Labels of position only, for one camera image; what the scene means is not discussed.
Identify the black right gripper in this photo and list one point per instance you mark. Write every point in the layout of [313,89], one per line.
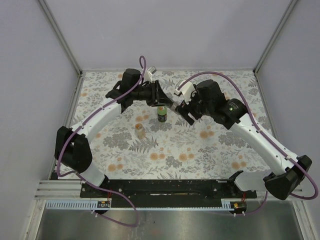
[184,113]

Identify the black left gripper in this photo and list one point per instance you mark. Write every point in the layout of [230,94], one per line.
[158,95]

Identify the green pill bottle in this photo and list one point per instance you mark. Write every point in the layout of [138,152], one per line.
[162,113]

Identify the grey weekly pill organizer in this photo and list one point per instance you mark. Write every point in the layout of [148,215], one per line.
[174,106]

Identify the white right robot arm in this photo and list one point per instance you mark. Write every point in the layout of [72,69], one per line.
[286,169]

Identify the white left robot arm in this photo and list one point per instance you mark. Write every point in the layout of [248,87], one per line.
[72,147]

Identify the clear pill bottle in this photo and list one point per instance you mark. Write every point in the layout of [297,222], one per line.
[140,131]

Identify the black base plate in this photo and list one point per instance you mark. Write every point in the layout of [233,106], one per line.
[133,190]

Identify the white cable duct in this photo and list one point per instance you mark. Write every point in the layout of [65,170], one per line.
[149,203]

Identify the left aluminium corner post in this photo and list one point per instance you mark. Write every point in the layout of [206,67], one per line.
[44,6]

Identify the aluminium corner post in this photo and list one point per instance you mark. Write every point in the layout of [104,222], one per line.
[44,6]
[275,35]

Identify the aluminium frame rail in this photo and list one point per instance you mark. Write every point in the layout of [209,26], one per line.
[58,189]

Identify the right aluminium corner post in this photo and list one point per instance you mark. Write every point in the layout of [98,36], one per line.
[275,35]

